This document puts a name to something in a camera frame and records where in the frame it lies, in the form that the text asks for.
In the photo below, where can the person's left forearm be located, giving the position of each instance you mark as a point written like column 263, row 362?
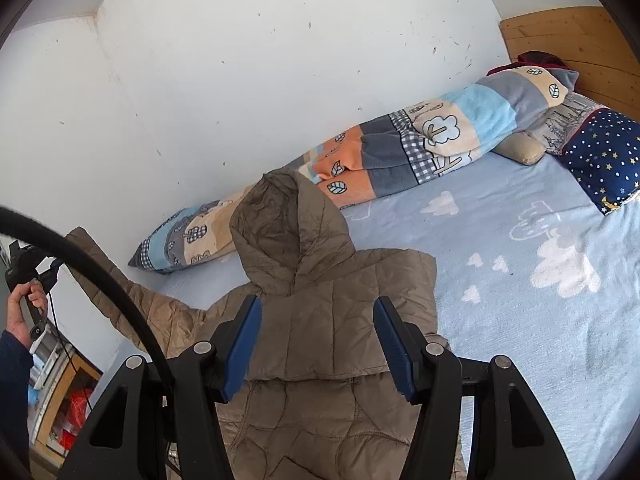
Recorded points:
column 14, row 395

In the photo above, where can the person's left hand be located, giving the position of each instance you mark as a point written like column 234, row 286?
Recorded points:
column 22, row 322

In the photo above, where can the red plastic bag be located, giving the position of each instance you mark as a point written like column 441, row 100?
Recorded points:
column 77, row 412

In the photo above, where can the brown quilted hooded jacket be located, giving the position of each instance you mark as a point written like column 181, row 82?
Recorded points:
column 320, row 310

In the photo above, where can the wooden cabinet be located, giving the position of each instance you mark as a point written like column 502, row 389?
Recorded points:
column 60, row 385

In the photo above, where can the navy star print pillow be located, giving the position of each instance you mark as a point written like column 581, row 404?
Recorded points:
column 602, row 157

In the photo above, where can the light blue cloud bed sheet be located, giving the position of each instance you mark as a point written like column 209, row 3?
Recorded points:
column 525, row 310

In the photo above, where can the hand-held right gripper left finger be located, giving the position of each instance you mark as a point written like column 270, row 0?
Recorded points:
column 244, row 347

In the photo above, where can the beige cushion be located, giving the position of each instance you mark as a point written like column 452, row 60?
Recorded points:
column 520, row 147

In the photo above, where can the patchwork printed fleece blanket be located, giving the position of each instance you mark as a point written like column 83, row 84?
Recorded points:
column 380, row 145

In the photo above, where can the grey printed pillow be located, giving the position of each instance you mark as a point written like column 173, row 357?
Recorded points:
column 562, row 120

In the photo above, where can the dark red cloth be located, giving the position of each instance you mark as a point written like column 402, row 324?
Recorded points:
column 537, row 59

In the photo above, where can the wooden headboard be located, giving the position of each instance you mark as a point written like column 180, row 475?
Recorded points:
column 585, row 50

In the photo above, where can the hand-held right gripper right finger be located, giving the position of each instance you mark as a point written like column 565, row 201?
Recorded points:
column 395, row 352

